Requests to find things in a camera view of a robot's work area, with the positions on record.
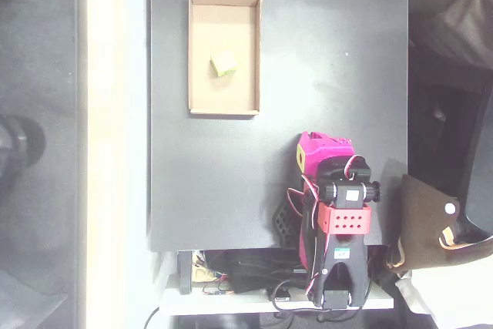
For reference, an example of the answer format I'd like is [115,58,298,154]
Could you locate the green cube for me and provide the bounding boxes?
[210,50,237,78]

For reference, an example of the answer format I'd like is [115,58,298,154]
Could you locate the black perforated arm base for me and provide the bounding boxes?
[271,197,305,249]

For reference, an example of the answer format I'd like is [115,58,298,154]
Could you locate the cardboard box tray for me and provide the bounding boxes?
[187,0,263,117]

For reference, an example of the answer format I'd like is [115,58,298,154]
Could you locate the brown felt bag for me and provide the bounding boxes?
[384,173,493,278]

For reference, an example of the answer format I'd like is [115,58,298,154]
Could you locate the black plug connector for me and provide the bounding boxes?
[267,286,292,303]

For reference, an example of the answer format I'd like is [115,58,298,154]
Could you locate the light wooden tag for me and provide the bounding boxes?
[192,262,215,283]

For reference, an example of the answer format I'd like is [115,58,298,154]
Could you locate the small circuit board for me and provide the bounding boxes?
[202,281,235,297]

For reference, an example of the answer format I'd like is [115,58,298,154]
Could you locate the white shelf board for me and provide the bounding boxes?
[159,273,394,317]

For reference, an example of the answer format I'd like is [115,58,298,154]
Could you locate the grey-brown cloth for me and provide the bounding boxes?
[410,0,493,72]

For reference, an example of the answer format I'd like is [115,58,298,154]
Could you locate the black table clamp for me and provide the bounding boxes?
[177,250,193,295]

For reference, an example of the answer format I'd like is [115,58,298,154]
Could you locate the black cable bundle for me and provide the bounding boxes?
[203,248,309,294]

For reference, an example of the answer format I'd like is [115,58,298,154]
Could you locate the black looped cable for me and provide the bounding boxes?
[271,278,373,323]

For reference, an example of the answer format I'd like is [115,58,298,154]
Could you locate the black hanging cable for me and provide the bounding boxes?
[144,305,161,329]

